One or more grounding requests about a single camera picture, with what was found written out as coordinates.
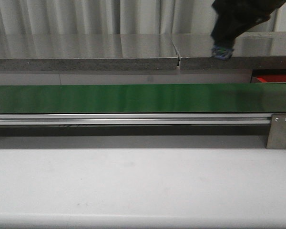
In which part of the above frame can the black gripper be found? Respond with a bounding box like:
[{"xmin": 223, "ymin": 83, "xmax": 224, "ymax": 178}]
[{"xmin": 211, "ymin": 0, "xmax": 286, "ymax": 48}]

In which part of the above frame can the right stainless steel counter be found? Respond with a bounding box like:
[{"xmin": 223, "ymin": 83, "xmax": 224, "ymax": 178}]
[{"xmin": 172, "ymin": 31, "xmax": 286, "ymax": 70}]

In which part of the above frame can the stainless steel counter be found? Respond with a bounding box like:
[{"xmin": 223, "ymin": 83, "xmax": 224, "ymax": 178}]
[
  {"xmin": 172, "ymin": 31, "xmax": 286, "ymax": 70},
  {"xmin": 0, "ymin": 34, "xmax": 179, "ymax": 72}
]

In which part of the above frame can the green conveyor belt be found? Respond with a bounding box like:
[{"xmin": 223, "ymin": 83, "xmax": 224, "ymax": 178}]
[{"xmin": 0, "ymin": 83, "xmax": 286, "ymax": 114}]

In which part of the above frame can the red plastic tray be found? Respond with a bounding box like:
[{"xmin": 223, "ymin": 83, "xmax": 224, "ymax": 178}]
[{"xmin": 256, "ymin": 74, "xmax": 286, "ymax": 83}]

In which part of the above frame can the left stainless steel counter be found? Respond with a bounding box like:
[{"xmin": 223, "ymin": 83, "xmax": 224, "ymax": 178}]
[{"xmin": 0, "ymin": 34, "xmax": 179, "ymax": 72}]

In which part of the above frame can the grey pleated curtain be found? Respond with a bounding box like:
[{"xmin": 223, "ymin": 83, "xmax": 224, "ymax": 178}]
[{"xmin": 0, "ymin": 0, "xmax": 280, "ymax": 36}]

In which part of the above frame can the steel conveyor support bracket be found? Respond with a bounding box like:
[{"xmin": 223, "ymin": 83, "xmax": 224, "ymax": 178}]
[{"xmin": 266, "ymin": 114, "xmax": 286, "ymax": 149}]

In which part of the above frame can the aluminium conveyor side rail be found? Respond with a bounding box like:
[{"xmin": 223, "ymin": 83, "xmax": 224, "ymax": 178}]
[{"xmin": 0, "ymin": 113, "xmax": 272, "ymax": 125}]

